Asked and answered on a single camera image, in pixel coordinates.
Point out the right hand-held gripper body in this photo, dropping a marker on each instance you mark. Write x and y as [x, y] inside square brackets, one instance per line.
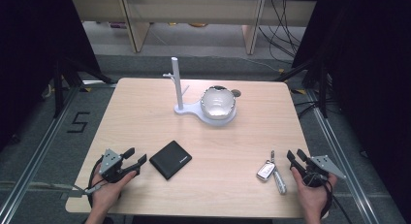
[324, 166]

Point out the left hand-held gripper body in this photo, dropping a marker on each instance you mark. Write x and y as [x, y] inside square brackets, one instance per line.
[110, 161]

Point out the black leather wallet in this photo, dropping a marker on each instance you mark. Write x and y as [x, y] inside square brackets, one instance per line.
[170, 160]

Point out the white key stand with post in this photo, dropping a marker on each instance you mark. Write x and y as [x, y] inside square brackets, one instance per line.
[185, 111]

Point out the white bowl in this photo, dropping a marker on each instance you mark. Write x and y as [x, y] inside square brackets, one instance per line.
[218, 102]

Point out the person's left hand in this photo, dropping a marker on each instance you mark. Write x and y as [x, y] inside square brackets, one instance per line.
[108, 195]

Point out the person's right hand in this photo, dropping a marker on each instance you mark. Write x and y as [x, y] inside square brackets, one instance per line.
[313, 198]

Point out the black metal stand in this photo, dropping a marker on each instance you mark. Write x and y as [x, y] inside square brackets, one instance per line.
[59, 88]
[321, 88]

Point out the small round grey disc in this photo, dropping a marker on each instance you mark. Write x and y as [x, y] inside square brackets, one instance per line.
[238, 92]

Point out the yellow round object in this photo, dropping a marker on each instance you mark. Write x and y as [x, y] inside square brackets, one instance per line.
[197, 24]

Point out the beige wooden bench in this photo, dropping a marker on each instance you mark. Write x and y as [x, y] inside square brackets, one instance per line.
[194, 9]

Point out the aluminium floor rail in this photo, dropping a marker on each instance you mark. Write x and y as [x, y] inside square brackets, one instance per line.
[35, 153]
[342, 166]

